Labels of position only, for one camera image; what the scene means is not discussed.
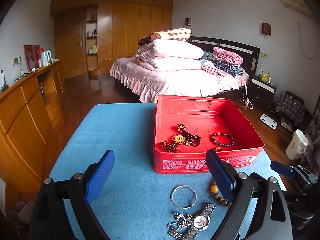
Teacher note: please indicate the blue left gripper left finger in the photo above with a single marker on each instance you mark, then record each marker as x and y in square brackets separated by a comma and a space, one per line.
[96, 176]

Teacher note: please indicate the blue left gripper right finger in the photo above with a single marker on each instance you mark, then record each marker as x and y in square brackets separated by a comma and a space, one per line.
[223, 174]

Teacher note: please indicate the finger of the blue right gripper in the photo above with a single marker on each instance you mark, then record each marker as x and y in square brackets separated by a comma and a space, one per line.
[281, 169]

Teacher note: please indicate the silver wristwatch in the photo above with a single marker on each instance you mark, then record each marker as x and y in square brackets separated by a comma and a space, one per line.
[199, 222]

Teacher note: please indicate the thin silver bangle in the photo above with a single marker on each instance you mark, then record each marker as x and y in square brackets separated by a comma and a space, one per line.
[183, 197]

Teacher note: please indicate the amber pendant dark beads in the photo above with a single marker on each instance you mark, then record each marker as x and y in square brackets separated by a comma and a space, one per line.
[172, 145]

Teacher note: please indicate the blue table cloth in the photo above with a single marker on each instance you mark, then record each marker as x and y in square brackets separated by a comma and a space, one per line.
[135, 200]

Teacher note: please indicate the white bathroom scale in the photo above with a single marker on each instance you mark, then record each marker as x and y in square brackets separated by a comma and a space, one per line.
[268, 121]

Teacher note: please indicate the plaid bag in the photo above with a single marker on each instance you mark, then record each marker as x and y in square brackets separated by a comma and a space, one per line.
[291, 107]

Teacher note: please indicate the red metal tin box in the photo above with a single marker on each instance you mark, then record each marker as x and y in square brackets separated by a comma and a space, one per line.
[206, 123]

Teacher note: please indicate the black nightstand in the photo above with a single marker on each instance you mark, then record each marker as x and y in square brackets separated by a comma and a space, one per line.
[262, 93]

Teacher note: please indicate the wooden sideboard cabinet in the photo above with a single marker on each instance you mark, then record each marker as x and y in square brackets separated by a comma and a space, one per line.
[30, 111]

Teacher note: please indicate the yellow Pikachu toy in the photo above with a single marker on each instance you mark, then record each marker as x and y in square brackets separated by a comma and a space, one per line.
[265, 77]

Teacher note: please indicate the plaid folded clothes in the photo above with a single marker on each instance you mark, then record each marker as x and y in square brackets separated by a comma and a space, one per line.
[227, 67]

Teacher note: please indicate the bed with pink cover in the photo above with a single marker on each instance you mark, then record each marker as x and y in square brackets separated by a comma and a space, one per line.
[203, 82]

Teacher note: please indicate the pink folded clothes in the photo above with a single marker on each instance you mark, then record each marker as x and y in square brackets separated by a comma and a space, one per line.
[228, 56]

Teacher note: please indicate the white electric kettle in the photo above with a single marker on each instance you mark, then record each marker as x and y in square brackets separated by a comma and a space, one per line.
[46, 58]

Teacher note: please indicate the pink folded quilt stack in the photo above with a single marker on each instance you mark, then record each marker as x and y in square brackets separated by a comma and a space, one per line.
[169, 55]

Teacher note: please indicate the spotted cream blanket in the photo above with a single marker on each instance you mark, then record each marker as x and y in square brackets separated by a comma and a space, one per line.
[180, 34]

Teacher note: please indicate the wooden wardrobe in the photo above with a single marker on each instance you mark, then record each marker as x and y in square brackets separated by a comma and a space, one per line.
[89, 35]

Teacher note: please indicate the air conditioner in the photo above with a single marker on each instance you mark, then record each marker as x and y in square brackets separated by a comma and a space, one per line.
[300, 7]

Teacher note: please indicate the brown wall calendar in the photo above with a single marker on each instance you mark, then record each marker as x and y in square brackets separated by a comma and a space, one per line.
[265, 29]

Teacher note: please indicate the red picture frame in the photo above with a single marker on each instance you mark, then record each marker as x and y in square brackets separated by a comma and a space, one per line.
[31, 56]

